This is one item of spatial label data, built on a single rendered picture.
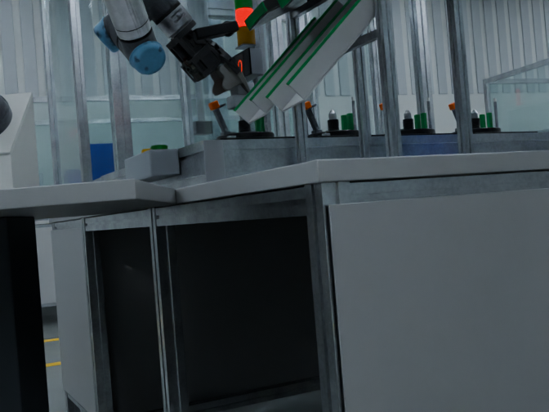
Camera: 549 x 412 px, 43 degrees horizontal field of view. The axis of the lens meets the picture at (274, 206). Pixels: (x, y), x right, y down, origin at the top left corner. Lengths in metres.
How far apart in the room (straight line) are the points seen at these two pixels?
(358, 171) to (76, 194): 0.39
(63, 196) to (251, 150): 0.61
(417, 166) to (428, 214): 0.07
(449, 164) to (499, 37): 11.54
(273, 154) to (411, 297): 0.65
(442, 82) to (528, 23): 2.08
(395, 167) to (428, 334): 0.24
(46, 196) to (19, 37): 8.88
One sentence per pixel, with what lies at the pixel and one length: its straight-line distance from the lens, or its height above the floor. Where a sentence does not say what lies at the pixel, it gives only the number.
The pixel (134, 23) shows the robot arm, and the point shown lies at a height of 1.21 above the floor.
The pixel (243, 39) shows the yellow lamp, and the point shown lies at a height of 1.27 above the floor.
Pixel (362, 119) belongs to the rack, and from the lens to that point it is 1.63.
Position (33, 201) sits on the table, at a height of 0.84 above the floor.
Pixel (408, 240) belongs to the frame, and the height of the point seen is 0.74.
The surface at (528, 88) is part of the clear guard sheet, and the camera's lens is 7.14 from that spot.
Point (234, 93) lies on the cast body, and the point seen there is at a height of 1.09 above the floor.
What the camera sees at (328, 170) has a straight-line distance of 0.93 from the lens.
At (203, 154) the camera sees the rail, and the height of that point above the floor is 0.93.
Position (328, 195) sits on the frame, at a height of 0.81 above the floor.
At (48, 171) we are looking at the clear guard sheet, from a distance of 6.57.
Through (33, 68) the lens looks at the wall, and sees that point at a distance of 9.77.
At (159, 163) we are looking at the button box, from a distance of 1.60.
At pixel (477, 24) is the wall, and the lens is 12.36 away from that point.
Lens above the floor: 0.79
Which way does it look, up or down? 1 degrees up
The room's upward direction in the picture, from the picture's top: 5 degrees counter-clockwise
